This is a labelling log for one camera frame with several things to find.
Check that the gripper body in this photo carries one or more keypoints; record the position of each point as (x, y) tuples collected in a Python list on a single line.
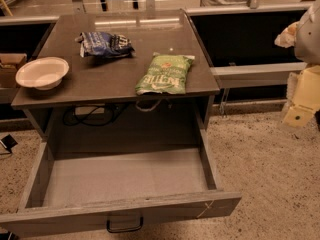
[(308, 40)]

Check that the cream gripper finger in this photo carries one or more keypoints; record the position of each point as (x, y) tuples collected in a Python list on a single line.
[(287, 37)]

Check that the green jalapeno chip bag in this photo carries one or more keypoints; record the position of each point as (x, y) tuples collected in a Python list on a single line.
[(166, 74)]

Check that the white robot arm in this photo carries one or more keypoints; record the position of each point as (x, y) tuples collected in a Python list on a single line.
[(307, 44)]

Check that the blue chip bag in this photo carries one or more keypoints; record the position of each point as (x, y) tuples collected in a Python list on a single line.
[(105, 45)]

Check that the open grey top drawer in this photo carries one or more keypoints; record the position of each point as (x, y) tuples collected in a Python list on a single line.
[(77, 185)]

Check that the white paper bowl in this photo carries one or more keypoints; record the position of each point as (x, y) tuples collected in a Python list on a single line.
[(42, 74)]

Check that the brown cardboard box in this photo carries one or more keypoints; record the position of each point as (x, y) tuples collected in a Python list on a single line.
[(10, 63)]

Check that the small black floor device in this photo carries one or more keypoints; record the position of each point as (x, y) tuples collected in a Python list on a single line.
[(8, 142)]

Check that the grey metal rail bench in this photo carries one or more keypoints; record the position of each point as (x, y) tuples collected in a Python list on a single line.
[(239, 44)]

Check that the black drawer handle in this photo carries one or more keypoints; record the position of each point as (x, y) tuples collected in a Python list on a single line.
[(124, 225)]

